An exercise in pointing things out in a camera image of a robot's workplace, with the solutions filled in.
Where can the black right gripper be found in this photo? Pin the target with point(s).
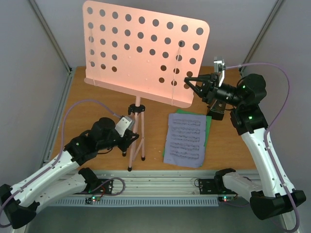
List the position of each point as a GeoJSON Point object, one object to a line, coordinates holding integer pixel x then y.
{"type": "Point", "coordinates": [210, 86]}

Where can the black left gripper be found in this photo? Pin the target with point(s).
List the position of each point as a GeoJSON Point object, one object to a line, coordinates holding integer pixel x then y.
{"type": "Point", "coordinates": [128, 141]}

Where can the black metronome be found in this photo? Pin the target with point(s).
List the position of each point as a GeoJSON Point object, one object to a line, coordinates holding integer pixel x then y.
{"type": "Point", "coordinates": [217, 110]}

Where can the green sheet music page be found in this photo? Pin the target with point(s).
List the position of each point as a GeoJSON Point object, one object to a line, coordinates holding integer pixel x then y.
{"type": "Point", "coordinates": [207, 126]}

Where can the white sheet music page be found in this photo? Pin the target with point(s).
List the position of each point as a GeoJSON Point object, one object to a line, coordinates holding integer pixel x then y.
{"type": "Point", "coordinates": [184, 162]}

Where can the pink music stand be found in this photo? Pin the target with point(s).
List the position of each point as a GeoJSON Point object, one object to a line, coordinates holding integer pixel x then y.
{"type": "Point", "coordinates": [143, 53]}

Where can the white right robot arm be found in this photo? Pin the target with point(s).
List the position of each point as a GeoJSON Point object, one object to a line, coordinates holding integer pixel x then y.
{"type": "Point", "coordinates": [276, 195]}

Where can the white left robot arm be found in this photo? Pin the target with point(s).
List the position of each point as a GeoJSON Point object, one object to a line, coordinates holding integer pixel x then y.
{"type": "Point", "coordinates": [102, 136]}

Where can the left controller board with LEDs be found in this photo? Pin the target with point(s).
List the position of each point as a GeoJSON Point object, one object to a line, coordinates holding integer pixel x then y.
{"type": "Point", "coordinates": [93, 199]}

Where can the controller board with leds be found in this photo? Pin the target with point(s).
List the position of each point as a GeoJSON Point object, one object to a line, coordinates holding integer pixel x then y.
{"type": "Point", "coordinates": [93, 199]}
{"type": "Point", "coordinates": [226, 198]}

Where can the right controller board with LEDs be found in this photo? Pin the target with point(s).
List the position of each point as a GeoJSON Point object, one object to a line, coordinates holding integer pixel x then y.
{"type": "Point", "coordinates": [226, 198]}

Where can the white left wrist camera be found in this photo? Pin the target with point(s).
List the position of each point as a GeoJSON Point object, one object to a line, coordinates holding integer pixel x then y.
{"type": "Point", "coordinates": [125, 123]}

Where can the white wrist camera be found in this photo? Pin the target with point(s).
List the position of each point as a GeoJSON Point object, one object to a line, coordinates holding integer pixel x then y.
{"type": "Point", "coordinates": [219, 68]}
{"type": "Point", "coordinates": [125, 123]}

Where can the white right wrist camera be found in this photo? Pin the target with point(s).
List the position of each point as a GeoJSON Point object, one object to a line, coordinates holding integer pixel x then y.
{"type": "Point", "coordinates": [219, 68]}

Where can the aluminium mounting rail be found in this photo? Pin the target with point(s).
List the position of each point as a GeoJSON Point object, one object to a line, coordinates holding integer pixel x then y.
{"type": "Point", "coordinates": [161, 183]}

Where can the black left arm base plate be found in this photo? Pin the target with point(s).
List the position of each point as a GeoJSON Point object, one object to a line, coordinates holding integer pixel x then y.
{"type": "Point", "coordinates": [105, 185]}

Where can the grey slotted cable duct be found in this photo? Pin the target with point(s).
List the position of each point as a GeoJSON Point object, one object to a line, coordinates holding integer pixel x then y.
{"type": "Point", "coordinates": [114, 202]}

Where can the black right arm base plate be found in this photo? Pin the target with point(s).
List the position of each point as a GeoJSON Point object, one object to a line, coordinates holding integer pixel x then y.
{"type": "Point", "coordinates": [209, 187]}

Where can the aluminium left corner post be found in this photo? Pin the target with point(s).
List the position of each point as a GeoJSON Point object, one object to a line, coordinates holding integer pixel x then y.
{"type": "Point", "coordinates": [49, 34]}

